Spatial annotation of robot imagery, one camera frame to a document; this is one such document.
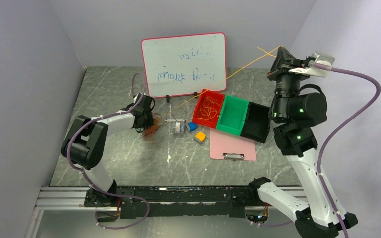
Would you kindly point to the pink clipboard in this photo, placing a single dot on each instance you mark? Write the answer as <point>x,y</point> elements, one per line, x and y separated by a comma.
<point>224,143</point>

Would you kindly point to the yellow eraser block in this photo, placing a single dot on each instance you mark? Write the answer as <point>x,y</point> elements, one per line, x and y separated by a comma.
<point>200,137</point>

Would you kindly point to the clear tape roll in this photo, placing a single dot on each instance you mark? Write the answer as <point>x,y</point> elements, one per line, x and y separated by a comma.
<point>179,127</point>

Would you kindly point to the aluminium rail frame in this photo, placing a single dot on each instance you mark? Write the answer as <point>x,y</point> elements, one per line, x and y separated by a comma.
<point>62,199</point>

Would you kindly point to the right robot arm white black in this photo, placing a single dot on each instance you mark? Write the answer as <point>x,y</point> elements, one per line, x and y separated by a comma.
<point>296,109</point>

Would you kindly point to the green plastic bin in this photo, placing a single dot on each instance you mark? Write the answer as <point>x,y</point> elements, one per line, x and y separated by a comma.
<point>232,116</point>

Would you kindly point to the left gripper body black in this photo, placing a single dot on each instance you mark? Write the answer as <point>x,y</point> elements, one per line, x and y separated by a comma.
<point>148,120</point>

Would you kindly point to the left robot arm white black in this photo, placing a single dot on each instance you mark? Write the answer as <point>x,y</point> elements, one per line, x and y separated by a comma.
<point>85,142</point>

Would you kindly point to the blue eraser block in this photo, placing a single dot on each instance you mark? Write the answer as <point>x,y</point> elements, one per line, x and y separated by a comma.
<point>191,126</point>

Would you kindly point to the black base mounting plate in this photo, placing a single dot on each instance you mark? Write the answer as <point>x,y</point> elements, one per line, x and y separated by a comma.
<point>234,201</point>

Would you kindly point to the whiteboard with pink frame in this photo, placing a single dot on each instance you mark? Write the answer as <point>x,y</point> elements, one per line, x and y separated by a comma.
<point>185,64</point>

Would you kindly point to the black plastic bin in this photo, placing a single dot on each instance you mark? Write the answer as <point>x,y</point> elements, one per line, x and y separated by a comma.
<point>257,123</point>

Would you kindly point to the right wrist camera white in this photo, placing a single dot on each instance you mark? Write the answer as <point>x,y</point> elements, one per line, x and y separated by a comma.
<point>317,64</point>

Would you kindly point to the red plastic bin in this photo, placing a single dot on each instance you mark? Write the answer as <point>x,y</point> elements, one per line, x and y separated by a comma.
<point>208,108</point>

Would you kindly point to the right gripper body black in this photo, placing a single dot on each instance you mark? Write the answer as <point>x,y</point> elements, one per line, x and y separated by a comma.
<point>282,73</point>

